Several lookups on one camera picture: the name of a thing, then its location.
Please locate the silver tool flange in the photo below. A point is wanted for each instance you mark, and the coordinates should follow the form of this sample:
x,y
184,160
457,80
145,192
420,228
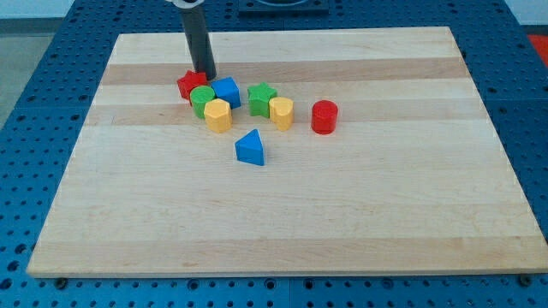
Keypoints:
x,y
186,4

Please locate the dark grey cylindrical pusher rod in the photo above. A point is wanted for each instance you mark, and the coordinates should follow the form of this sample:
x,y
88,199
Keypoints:
x,y
199,44

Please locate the blue triangle block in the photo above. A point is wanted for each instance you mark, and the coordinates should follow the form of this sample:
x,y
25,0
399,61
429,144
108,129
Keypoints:
x,y
249,149

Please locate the yellow hexagon block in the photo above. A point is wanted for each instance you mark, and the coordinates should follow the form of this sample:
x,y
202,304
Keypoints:
x,y
218,116

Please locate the red star block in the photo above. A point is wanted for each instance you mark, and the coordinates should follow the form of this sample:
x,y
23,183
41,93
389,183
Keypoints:
x,y
189,81

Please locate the green cylinder block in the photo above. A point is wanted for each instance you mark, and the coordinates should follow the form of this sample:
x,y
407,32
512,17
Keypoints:
x,y
199,97

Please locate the blue cube block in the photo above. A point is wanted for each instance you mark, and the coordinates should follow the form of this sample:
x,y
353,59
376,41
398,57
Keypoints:
x,y
227,90

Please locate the green star block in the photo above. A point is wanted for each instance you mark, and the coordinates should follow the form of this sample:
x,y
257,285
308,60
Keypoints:
x,y
259,97

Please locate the yellow heart block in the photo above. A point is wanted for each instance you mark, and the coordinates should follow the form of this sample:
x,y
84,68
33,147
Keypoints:
x,y
282,112

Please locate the red cylinder block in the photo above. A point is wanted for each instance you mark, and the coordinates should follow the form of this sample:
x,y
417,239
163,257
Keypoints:
x,y
324,117

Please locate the light wooden board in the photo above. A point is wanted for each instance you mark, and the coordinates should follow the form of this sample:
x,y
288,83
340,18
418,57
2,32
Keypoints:
x,y
413,181

